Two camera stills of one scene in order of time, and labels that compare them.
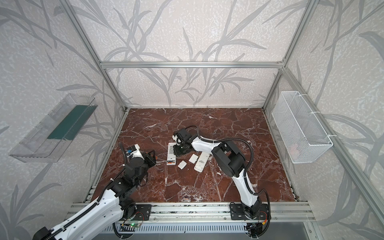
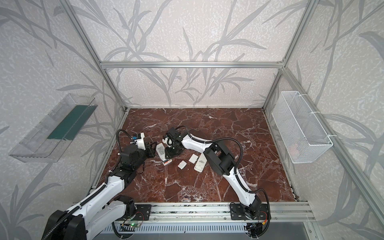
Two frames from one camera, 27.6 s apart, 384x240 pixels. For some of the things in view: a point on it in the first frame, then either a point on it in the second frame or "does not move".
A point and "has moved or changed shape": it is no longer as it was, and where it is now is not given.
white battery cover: [193, 158] does not move
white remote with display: [171, 158] has moved or changed shape
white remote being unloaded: [201, 162] does not move
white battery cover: [182, 164] does not move
